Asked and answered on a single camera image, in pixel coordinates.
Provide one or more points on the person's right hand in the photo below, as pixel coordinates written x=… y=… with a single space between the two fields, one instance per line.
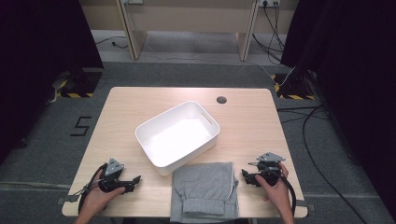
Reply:
x=275 y=193

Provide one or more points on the person's left hand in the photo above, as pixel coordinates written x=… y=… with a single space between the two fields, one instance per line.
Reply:
x=96 y=199

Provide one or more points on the black tape mark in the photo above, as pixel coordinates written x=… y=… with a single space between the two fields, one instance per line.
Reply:
x=67 y=199
x=306 y=206

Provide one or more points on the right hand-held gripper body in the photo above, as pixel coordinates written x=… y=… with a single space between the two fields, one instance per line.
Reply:
x=270 y=172

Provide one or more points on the white plastic bin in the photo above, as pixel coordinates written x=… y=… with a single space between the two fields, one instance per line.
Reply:
x=177 y=137

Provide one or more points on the black curtain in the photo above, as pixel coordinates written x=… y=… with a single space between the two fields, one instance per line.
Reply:
x=40 y=62
x=358 y=77

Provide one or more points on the wooden desk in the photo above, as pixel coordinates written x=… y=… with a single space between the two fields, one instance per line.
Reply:
x=190 y=18

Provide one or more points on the stand base with striped tape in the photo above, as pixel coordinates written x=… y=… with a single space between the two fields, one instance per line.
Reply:
x=79 y=84
x=294 y=85

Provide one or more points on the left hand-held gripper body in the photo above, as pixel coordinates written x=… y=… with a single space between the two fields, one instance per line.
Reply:
x=112 y=168

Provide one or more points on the white wall socket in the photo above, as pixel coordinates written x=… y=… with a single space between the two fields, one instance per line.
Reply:
x=269 y=2

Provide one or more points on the gray pants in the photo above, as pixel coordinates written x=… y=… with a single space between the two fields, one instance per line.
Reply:
x=202 y=183

